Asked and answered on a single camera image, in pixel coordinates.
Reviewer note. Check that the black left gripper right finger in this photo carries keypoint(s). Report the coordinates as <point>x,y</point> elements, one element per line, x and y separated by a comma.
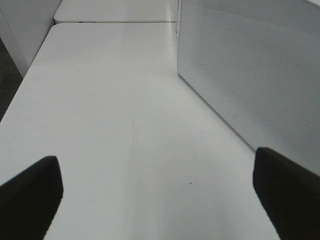
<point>289,194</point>

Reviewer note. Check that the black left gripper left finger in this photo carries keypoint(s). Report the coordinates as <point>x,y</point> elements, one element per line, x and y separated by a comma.
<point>29,201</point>

